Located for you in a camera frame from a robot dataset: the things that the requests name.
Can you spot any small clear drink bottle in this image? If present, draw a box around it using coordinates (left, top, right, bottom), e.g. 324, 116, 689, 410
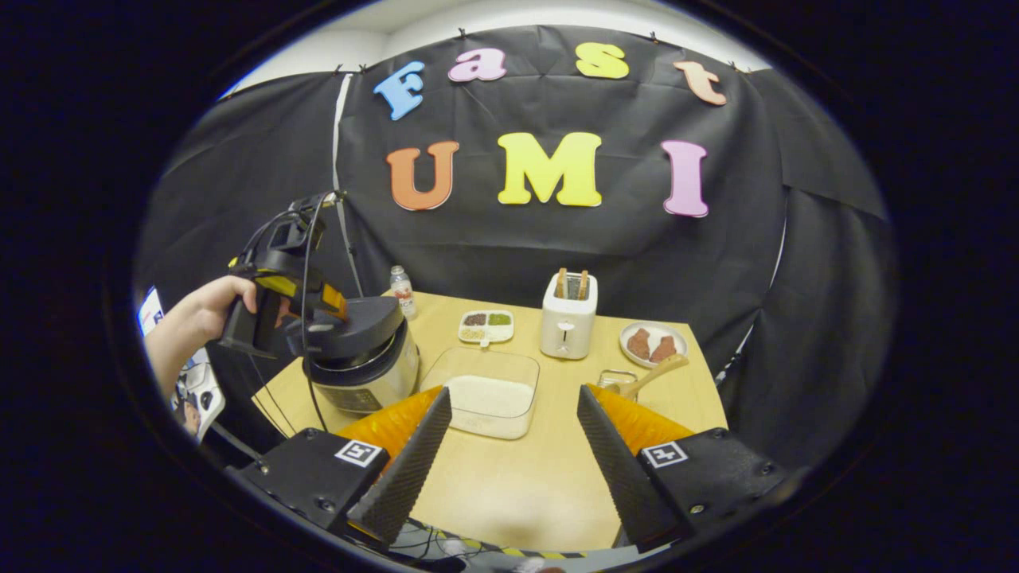
389, 265, 416, 321

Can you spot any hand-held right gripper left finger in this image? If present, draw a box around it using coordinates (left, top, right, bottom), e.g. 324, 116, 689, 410
227, 386, 453, 550

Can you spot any white object with dark buttons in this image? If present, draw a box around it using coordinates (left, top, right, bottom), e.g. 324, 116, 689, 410
171, 350, 226, 439

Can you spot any white divided bean tray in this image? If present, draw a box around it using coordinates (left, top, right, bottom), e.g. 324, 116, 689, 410
458, 309, 515, 345

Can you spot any black backdrop cloth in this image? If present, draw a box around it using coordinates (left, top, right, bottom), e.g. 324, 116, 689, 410
135, 24, 899, 470

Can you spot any dark grey rice cooker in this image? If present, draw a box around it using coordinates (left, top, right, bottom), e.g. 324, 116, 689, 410
303, 296, 420, 415

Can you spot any white toaster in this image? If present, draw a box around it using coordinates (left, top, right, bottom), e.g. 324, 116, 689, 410
540, 272, 599, 361

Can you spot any white rice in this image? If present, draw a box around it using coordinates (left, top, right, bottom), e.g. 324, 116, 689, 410
450, 376, 536, 419

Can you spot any yellow black striped tape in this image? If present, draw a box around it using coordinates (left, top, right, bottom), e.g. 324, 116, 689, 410
470, 544, 590, 559

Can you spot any computer screen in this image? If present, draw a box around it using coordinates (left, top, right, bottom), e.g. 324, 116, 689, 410
139, 286, 166, 337

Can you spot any clear plastic container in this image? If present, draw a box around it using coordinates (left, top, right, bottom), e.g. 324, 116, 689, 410
420, 347, 541, 440

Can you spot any wooden spoon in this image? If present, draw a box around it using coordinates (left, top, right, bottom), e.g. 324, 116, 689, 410
609, 353, 690, 399

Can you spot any white round plate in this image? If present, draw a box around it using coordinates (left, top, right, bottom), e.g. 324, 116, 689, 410
619, 321, 688, 368

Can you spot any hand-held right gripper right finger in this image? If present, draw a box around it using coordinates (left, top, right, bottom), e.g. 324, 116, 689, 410
576, 384, 789, 552

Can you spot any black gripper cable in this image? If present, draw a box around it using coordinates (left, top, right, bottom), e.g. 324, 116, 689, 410
299, 191, 331, 435

